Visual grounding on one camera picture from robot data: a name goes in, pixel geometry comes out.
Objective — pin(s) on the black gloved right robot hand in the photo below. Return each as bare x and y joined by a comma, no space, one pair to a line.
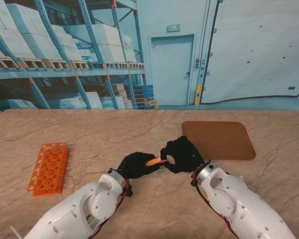
184,156

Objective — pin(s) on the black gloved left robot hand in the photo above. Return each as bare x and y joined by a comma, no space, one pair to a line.
137,165

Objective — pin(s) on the yellow orange cloth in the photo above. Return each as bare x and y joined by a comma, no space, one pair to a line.
153,161

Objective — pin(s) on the pink rubber band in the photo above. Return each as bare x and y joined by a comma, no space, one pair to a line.
164,161

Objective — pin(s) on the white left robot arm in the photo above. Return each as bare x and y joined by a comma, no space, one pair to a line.
84,206

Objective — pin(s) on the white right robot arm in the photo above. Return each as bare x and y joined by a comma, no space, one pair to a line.
239,204

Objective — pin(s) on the brown wooden tray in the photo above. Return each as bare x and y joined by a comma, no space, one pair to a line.
224,142

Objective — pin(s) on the orange plastic test tube rack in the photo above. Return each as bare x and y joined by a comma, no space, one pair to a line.
48,169

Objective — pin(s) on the warehouse print backdrop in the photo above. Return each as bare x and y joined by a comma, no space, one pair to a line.
164,25

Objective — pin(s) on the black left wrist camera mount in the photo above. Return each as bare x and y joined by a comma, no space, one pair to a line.
129,191

